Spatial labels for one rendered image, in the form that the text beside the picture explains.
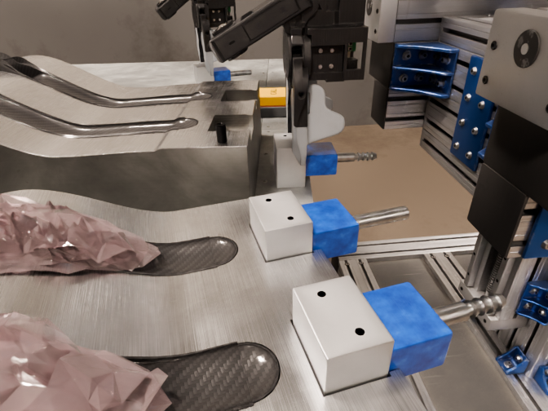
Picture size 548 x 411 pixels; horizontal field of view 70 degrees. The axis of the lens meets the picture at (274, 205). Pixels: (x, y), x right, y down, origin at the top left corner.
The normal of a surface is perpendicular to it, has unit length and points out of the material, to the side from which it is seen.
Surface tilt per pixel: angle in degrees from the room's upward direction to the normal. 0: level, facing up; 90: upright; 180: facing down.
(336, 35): 90
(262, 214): 0
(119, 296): 27
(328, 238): 90
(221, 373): 8
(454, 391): 0
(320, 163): 90
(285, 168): 90
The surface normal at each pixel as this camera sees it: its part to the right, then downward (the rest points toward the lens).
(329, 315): -0.03, -0.85
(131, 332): 0.38, -0.84
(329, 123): 0.06, 0.36
